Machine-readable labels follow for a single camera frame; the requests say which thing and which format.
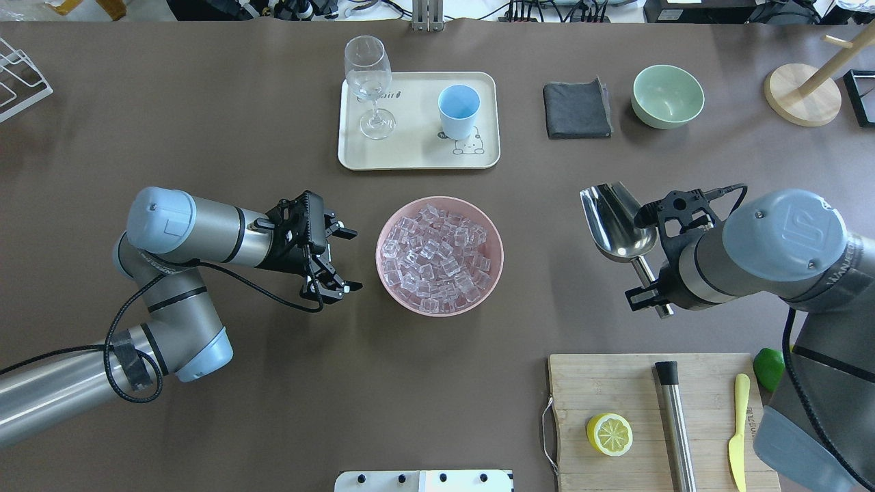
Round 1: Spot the wooden cup tree stand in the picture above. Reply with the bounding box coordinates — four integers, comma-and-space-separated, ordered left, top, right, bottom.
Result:
764, 23, 874, 127

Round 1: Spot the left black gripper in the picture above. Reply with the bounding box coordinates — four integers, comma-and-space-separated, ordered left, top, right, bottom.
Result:
256, 191, 363, 305

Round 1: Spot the yellow plastic knife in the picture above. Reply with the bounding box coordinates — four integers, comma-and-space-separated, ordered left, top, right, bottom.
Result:
727, 373, 751, 491

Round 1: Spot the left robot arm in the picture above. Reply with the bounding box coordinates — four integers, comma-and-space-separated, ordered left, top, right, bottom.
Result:
1, 187, 362, 446

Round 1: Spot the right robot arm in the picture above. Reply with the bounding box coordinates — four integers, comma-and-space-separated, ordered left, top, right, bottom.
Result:
626, 188, 874, 491

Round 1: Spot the clear wine glass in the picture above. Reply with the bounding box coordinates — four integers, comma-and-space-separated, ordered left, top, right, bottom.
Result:
345, 36, 396, 140

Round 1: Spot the steel ice scoop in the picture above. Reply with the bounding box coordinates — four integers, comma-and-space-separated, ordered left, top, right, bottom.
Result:
579, 182, 659, 287

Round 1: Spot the aluminium frame post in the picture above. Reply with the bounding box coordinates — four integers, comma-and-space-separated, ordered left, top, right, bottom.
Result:
412, 0, 446, 32

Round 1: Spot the pink bowl of ice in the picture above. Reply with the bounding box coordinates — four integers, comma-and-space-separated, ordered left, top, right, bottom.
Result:
375, 196, 505, 317

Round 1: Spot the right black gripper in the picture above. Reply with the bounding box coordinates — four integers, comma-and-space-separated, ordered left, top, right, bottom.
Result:
625, 189, 722, 312

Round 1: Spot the black tray with glasses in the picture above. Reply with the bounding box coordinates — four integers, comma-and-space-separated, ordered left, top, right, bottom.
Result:
842, 69, 874, 128

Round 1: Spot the steel muddler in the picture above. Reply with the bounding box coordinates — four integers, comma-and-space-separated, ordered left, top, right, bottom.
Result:
654, 361, 697, 491

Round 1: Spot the white cup rack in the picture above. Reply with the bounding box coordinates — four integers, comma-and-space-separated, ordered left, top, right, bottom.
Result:
1, 38, 54, 122

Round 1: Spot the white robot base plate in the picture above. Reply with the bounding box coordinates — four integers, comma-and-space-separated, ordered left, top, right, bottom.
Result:
334, 468, 515, 491

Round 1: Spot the lemon half slice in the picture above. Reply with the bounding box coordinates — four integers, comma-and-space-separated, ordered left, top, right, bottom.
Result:
587, 412, 634, 457

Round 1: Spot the bamboo cutting board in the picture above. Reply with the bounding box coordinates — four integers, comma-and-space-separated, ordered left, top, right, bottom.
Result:
548, 354, 755, 491

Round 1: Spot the green lime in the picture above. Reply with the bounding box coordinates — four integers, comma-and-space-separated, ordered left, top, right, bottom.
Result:
753, 348, 785, 393

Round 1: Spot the folded grey cloth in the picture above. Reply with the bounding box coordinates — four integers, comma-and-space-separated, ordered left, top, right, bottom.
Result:
543, 78, 613, 139

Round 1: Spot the cream serving tray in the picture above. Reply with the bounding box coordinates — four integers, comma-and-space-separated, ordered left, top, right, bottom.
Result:
338, 72, 501, 171

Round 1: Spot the green ceramic bowl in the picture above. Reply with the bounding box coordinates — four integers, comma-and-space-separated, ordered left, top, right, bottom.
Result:
631, 64, 704, 130

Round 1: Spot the light blue cup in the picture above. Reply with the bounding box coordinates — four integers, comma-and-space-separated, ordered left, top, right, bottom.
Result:
437, 84, 481, 141

